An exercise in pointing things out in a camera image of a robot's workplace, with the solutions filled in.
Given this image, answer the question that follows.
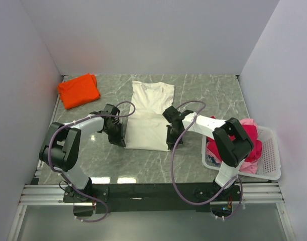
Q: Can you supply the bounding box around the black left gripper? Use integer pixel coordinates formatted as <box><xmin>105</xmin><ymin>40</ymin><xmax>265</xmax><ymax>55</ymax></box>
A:
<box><xmin>103</xmin><ymin>122</ymin><xmax>125</xmax><ymax>147</ymax></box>

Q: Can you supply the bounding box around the cream white t shirt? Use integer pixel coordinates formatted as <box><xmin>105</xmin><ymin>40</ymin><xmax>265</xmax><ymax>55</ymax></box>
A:
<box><xmin>125</xmin><ymin>81</ymin><xmax>175</xmax><ymax>152</ymax></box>

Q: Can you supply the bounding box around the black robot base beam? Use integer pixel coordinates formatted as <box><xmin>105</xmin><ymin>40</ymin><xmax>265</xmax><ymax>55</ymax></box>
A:
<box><xmin>63</xmin><ymin>183</ymin><xmax>242</xmax><ymax>217</ymax></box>

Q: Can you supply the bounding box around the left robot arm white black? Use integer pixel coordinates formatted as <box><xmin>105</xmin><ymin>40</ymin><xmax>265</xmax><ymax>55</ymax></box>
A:
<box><xmin>39</xmin><ymin>104</ymin><xmax>126</xmax><ymax>202</ymax></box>

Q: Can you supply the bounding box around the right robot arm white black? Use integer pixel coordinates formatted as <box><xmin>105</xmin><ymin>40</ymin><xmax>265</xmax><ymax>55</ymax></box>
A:
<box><xmin>162</xmin><ymin>106</ymin><xmax>254</xmax><ymax>200</ymax></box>

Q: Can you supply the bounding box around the folded orange t shirt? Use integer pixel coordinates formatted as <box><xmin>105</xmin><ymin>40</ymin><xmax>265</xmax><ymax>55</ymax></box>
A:
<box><xmin>57</xmin><ymin>73</ymin><xmax>100</xmax><ymax>110</ymax></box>

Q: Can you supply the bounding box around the magenta t shirt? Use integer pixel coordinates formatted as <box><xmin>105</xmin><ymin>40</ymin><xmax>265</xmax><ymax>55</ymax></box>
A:
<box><xmin>206</xmin><ymin>118</ymin><xmax>254</xmax><ymax>167</ymax></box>

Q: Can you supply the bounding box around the light pink t shirt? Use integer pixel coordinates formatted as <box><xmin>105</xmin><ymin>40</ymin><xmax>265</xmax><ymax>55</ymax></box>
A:
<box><xmin>240</xmin><ymin>118</ymin><xmax>262</xmax><ymax>174</ymax></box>

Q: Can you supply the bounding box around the white plastic laundry basket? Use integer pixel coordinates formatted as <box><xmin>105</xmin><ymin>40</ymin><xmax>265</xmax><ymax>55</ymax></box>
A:
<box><xmin>201</xmin><ymin>125</ymin><xmax>282</xmax><ymax>182</ymax></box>

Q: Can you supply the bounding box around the aluminium frame rail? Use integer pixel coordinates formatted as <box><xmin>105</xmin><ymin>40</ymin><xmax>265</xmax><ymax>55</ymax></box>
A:
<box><xmin>19</xmin><ymin>185</ymin><xmax>64</xmax><ymax>206</ymax></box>

